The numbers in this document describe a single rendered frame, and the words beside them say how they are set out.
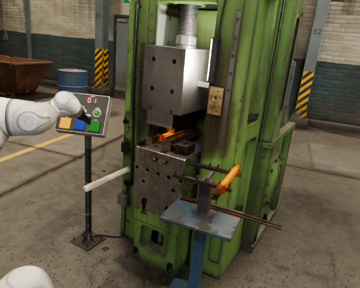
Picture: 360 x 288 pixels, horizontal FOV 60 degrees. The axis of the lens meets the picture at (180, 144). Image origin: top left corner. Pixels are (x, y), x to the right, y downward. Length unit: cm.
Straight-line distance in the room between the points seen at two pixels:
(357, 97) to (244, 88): 611
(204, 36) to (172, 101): 63
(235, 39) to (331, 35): 593
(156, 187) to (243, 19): 116
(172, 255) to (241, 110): 110
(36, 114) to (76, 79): 532
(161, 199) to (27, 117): 121
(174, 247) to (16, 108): 145
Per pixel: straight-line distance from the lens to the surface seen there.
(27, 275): 115
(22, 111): 116
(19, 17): 1090
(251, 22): 190
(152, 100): 203
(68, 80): 646
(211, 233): 165
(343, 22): 778
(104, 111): 219
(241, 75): 190
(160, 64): 198
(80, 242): 273
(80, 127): 220
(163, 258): 234
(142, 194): 220
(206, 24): 237
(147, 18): 222
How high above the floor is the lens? 159
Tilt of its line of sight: 18 degrees down
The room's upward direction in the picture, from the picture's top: 5 degrees clockwise
